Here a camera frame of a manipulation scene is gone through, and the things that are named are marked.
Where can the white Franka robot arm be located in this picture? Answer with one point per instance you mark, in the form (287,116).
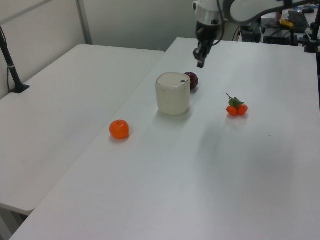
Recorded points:
(240,10)

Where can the small orange fruits with leaves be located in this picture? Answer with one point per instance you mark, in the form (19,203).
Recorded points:
(236,109)

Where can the black camera stand pole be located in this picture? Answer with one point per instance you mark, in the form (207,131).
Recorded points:
(11,67)

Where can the black computer mouse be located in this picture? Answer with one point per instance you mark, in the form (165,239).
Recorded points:
(308,10)

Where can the cream garbage bin with lid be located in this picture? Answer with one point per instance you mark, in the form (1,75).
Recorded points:
(172,96)

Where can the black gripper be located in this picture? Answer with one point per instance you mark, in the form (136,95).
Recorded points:
(207,31)

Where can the black clamp stand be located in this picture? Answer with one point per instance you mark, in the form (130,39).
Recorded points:
(312,40)

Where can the orange tangerine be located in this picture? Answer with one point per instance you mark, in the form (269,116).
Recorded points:
(119,129)

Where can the yellow tool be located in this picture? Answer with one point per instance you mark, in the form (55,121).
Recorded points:
(287,22)

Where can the black equipment box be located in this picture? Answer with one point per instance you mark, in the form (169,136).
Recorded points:
(278,35)

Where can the black keyboard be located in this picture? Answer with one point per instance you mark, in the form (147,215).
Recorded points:
(297,17)

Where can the dark red plum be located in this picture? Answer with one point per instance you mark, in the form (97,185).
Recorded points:
(193,79)

